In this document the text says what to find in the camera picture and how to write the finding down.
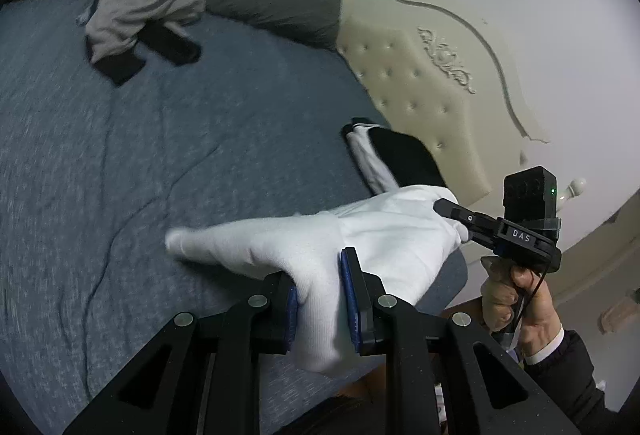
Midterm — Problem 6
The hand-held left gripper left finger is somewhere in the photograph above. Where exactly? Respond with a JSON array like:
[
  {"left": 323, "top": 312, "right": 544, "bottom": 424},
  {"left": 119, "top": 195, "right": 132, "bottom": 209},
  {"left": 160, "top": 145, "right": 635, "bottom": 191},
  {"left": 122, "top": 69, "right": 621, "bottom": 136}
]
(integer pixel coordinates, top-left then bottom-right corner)
[{"left": 62, "top": 272, "right": 298, "bottom": 435}]

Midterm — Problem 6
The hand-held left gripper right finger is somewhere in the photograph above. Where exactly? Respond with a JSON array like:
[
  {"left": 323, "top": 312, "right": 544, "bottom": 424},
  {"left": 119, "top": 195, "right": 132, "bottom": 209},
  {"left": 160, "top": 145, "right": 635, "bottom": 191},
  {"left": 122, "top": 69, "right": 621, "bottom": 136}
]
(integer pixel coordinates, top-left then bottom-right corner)
[{"left": 340, "top": 246, "right": 581, "bottom": 435}]

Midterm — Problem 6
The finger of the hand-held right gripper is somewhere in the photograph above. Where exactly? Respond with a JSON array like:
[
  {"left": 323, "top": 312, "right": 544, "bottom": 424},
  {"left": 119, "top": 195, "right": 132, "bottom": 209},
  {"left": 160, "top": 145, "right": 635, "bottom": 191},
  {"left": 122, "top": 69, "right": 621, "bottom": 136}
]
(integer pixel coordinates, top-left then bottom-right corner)
[{"left": 432, "top": 197, "right": 501, "bottom": 248}]

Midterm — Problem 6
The white long-sleeve shirt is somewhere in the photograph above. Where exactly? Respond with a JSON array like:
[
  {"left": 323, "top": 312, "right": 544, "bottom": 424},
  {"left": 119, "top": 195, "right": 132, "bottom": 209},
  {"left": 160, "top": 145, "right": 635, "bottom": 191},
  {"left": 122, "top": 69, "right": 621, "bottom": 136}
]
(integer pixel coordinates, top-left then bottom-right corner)
[{"left": 165, "top": 184, "right": 473, "bottom": 373}]

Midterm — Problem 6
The person's right forearm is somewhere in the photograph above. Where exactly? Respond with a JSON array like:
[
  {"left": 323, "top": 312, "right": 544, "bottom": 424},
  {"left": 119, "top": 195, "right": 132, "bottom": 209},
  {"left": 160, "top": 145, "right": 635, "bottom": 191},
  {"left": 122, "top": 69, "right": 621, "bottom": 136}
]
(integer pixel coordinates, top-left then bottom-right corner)
[{"left": 520, "top": 327, "right": 621, "bottom": 435}]

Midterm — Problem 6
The person's right hand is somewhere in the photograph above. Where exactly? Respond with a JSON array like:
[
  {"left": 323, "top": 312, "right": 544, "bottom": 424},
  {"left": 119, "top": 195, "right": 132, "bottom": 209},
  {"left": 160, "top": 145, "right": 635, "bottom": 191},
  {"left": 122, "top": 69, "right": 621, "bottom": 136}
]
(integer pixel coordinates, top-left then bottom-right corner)
[{"left": 480, "top": 256, "right": 565, "bottom": 358}]

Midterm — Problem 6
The folded black and white garment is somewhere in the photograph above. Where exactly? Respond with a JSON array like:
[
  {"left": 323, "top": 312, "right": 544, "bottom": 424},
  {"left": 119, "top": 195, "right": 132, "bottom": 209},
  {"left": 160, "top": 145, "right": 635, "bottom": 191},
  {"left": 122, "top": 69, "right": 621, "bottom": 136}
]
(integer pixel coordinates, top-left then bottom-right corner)
[{"left": 341, "top": 117, "right": 448, "bottom": 196}]

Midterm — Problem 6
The cream tufted headboard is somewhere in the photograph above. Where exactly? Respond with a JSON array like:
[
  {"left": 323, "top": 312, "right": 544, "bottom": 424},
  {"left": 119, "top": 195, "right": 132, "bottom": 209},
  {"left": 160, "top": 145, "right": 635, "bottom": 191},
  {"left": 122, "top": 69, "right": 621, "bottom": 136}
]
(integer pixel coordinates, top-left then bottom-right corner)
[{"left": 336, "top": 0, "right": 640, "bottom": 311}]

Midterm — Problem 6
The crumpled grey garment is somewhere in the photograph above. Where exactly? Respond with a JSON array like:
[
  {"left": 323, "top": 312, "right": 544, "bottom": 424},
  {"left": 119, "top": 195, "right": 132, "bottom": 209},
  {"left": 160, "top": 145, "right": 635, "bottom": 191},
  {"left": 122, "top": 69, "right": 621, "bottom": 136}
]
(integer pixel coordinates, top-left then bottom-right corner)
[{"left": 84, "top": 0, "right": 207, "bottom": 64}]

